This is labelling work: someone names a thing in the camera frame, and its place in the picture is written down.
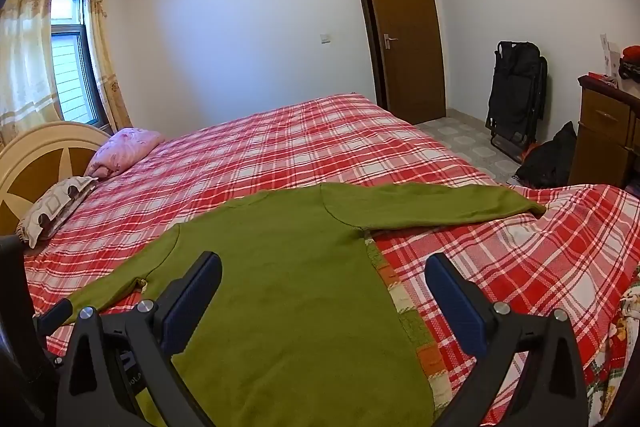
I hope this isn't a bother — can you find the pink pillow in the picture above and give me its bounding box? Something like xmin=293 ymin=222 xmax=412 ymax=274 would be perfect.
xmin=84 ymin=127 xmax=166 ymax=180

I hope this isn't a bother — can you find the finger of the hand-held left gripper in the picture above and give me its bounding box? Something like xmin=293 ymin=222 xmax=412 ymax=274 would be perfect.
xmin=34 ymin=298 xmax=72 ymax=335

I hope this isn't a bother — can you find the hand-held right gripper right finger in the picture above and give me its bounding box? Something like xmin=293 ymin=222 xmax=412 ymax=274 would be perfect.
xmin=424 ymin=253 xmax=591 ymax=427

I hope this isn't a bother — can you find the floral print quilt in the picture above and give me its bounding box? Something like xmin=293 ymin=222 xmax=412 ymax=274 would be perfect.
xmin=587 ymin=274 xmax=640 ymax=427

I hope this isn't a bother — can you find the brown wooden door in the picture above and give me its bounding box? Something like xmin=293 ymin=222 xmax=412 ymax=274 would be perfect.
xmin=360 ymin=0 xmax=447 ymax=126

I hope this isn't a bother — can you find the black bag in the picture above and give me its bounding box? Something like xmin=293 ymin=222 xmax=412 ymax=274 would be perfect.
xmin=515 ymin=121 xmax=578 ymax=188

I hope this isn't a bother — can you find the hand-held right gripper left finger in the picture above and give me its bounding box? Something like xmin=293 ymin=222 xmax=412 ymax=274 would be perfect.
xmin=55 ymin=252 xmax=222 ymax=427

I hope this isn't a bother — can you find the red plaid bed sheet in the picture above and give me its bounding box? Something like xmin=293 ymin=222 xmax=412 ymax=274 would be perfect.
xmin=20 ymin=93 xmax=640 ymax=427

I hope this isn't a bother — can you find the wide yellow floral curtain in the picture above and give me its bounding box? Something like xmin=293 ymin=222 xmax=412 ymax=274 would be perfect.
xmin=0 ymin=0 xmax=63 ymax=148

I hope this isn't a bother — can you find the white printed box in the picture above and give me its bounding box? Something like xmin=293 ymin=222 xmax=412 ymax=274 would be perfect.
xmin=600 ymin=33 xmax=623 ymax=80

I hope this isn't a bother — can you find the brown patterned pillow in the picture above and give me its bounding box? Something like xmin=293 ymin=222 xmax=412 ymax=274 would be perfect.
xmin=16 ymin=176 xmax=98 ymax=249

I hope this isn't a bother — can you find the black folded chair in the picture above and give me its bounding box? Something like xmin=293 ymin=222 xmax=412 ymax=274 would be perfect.
xmin=485 ymin=40 xmax=549 ymax=162

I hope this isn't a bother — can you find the cream wooden headboard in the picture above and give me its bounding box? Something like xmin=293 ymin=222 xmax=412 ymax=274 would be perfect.
xmin=0 ymin=121 xmax=112 ymax=238

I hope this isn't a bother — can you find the window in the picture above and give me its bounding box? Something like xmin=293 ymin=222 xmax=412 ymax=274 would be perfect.
xmin=50 ymin=0 xmax=108 ymax=128

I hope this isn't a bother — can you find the narrow yellow floral curtain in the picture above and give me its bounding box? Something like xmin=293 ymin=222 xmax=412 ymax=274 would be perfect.
xmin=82 ymin=0 xmax=133 ymax=132

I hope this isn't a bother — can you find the brown wooden dresser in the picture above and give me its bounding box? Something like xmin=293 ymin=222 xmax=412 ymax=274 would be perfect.
xmin=570 ymin=75 xmax=640 ymax=194

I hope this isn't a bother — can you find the green striped knit sweater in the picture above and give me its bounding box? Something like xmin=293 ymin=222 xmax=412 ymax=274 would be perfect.
xmin=65 ymin=181 xmax=548 ymax=427

